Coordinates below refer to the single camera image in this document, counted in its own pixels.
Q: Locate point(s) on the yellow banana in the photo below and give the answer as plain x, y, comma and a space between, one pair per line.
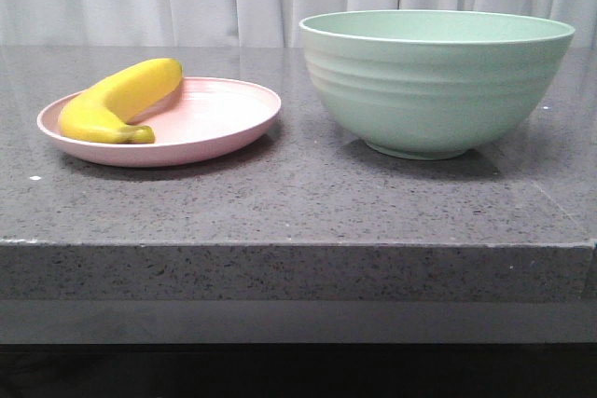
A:
103, 112

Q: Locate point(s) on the pink plate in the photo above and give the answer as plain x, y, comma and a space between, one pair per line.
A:
204, 118

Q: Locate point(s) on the green bowl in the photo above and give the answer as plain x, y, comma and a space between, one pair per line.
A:
431, 84

